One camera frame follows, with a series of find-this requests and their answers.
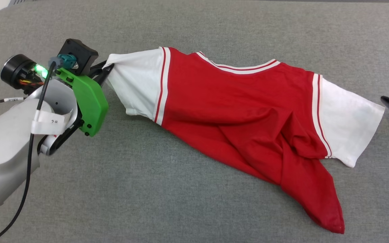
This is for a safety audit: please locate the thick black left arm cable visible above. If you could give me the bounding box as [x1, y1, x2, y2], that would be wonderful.
[0, 57, 58, 243]

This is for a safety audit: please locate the black cylindrical motor housing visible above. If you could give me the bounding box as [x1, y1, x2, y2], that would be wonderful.
[0, 54, 48, 91]

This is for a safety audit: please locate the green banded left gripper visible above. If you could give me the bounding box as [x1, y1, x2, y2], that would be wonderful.
[39, 61, 115, 156]

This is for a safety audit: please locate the red white short-sleeved shirt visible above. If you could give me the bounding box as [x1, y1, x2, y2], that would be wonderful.
[103, 47, 386, 234]

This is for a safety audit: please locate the white label strap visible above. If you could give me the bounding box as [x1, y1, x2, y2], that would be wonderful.
[31, 109, 75, 135]

